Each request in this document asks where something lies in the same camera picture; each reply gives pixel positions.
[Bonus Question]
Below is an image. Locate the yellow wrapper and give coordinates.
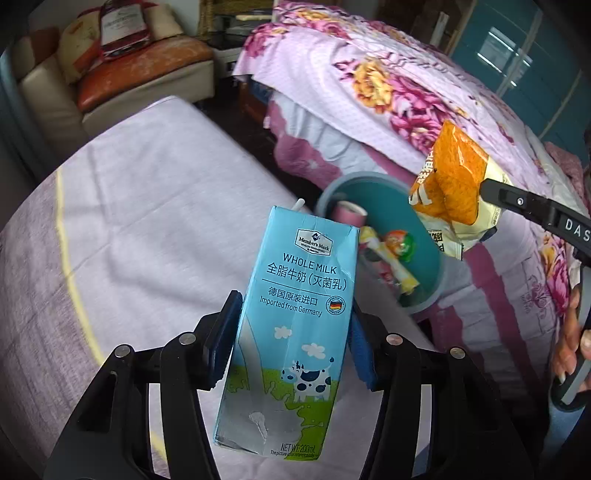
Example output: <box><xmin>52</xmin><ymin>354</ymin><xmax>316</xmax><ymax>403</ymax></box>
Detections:
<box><xmin>359</xmin><ymin>225</ymin><xmax>420</xmax><ymax>296</ymax></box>

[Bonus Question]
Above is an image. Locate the pink floral quilt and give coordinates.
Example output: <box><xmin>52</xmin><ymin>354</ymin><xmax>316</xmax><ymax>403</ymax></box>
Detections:
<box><xmin>233</xmin><ymin>0</ymin><xmax>591</xmax><ymax>416</ymax></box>

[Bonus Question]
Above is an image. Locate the teal door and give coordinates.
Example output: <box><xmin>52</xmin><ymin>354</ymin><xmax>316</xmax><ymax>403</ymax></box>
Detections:
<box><xmin>450</xmin><ymin>0</ymin><xmax>587</xmax><ymax>162</ymax></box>

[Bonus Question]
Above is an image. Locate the blue milk carton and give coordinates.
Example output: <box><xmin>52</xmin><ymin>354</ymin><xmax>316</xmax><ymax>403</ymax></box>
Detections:
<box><xmin>213</xmin><ymin>198</ymin><xmax>361</xmax><ymax>460</ymax></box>

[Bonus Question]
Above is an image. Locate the green orange jelly cup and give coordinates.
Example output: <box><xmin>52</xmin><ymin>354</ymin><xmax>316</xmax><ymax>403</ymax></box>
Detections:
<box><xmin>383</xmin><ymin>231</ymin><xmax>416</xmax><ymax>263</ymax></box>

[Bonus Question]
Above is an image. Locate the cream orange snack bag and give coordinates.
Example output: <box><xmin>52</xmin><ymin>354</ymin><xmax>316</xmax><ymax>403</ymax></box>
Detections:
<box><xmin>409</xmin><ymin>119</ymin><xmax>504</xmax><ymax>261</ymax></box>

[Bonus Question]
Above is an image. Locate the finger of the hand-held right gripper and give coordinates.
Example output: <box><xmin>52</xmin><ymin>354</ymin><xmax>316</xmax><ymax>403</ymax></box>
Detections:
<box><xmin>479</xmin><ymin>178</ymin><xmax>591</xmax><ymax>266</ymax></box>

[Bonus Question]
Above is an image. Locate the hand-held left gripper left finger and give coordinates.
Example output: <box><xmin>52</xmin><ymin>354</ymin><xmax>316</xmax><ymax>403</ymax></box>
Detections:
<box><xmin>44</xmin><ymin>290</ymin><xmax>243</xmax><ymax>480</ymax></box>

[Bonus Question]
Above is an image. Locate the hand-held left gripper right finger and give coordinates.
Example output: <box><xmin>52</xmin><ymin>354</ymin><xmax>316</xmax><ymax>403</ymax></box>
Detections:
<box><xmin>348</xmin><ymin>300</ymin><xmax>541</xmax><ymax>480</ymax></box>

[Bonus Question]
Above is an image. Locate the cream sofa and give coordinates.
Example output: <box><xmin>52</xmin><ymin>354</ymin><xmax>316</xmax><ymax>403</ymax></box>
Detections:
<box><xmin>18</xmin><ymin>28</ymin><xmax>215</xmax><ymax>137</ymax></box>

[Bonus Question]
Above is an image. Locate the cream cartoon pillow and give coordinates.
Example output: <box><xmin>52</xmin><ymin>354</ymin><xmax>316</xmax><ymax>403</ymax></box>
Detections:
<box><xmin>58</xmin><ymin>11</ymin><xmax>109</xmax><ymax>84</ymax></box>

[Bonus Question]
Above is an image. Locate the person's right hand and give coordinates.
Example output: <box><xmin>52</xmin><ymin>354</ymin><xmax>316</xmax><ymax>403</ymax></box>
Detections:
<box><xmin>551</xmin><ymin>284</ymin><xmax>591</xmax><ymax>386</ymax></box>

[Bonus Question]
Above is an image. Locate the teal trash bin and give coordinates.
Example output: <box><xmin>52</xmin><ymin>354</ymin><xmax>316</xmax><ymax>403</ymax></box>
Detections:
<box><xmin>315</xmin><ymin>172</ymin><xmax>446</xmax><ymax>316</ymax></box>

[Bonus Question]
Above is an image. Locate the pink paper cup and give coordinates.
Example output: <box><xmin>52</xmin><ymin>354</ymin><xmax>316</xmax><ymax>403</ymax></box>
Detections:
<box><xmin>333</xmin><ymin>200</ymin><xmax>367</xmax><ymax>227</ymax></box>

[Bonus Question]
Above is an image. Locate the black stereo equipment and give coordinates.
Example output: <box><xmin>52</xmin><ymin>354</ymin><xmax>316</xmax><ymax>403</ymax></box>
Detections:
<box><xmin>210</xmin><ymin>21</ymin><xmax>273</xmax><ymax>77</ymax></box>

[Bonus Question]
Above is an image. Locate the orange leather seat cushion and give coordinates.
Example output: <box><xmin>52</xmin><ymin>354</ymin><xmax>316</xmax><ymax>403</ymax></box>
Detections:
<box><xmin>76</xmin><ymin>37</ymin><xmax>215</xmax><ymax>112</ymax></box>

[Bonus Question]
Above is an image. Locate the brown patterned cloth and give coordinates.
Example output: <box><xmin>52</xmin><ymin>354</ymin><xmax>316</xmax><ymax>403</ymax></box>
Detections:
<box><xmin>198</xmin><ymin>0</ymin><xmax>278</xmax><ymax>35</ymax></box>

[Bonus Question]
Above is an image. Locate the beige pillow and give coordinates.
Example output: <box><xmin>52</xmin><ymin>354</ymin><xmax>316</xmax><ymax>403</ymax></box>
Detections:
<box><xmin>143</xmin><ymin>7</ymin><xmax>183</xmax><ymax>40</ymax></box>

